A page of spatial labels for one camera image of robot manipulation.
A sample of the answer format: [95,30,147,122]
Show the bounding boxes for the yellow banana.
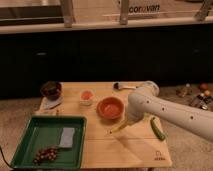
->
[109,120,128,134]

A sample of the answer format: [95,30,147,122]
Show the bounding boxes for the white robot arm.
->
[126,81,213,142]

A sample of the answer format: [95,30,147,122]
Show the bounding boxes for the red bowl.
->
[96,96,124,120]

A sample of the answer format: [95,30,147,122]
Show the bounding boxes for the dark brown bowl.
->
[40,81,62,101]

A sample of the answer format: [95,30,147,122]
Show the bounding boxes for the black metal spoon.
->
[113,82,138,90]

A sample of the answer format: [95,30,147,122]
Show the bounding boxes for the white cup orange inside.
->
[79,90,94,106]

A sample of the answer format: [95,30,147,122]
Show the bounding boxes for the wooden folding table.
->
[36,82,172,169]

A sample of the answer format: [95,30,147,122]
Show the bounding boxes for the grey knife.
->
[43,98,62,110]

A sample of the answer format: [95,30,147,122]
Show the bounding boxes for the grey sponge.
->
[59,127,75,148]

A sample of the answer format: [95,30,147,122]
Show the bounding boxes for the green cucumber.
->
[150,117,166,141]

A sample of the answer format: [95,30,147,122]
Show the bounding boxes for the green tray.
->
[11,116,87,171]

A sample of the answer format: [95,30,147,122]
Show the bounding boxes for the bunch of red grapes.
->
[33,147,58,165]

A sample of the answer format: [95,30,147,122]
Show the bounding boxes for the bottles on floor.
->
[176,83,213,110]

